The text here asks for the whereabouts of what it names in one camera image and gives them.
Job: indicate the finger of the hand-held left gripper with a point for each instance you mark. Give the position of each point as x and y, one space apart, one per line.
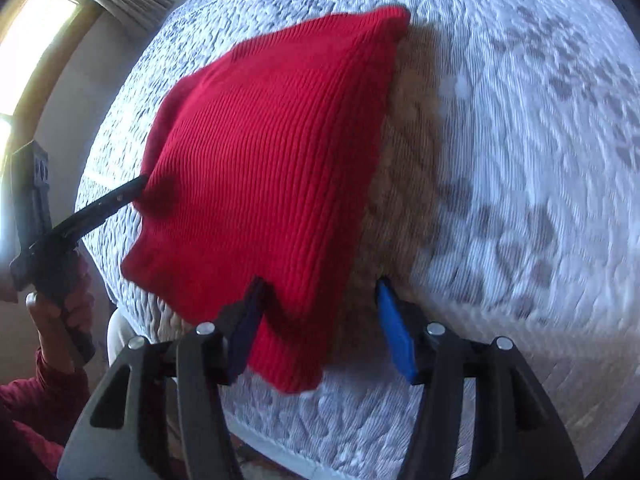
105 205

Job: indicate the bright window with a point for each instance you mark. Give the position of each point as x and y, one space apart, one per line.
30 55

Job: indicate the person's left hand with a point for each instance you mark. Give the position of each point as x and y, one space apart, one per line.
77 305

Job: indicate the grey floral quilted bedspread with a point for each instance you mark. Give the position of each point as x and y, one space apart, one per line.
525 185

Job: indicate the red knit sweater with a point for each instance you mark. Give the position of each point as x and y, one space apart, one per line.
270 175

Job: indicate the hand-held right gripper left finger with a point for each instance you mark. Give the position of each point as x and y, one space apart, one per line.
246 322

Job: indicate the person's left forearm red sleeve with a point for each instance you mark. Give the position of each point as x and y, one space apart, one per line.
40 405

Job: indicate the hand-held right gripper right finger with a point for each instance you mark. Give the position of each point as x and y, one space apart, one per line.
395 330

